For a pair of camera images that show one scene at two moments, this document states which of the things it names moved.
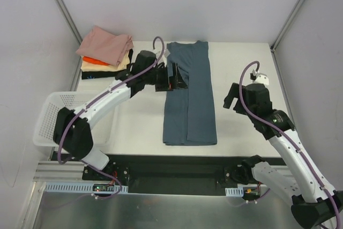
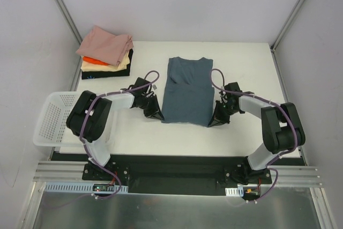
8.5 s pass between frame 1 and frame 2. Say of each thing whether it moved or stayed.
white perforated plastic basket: stayed
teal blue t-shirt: moved
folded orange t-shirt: stayed
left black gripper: moved
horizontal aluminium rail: stayed
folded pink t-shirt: stayed
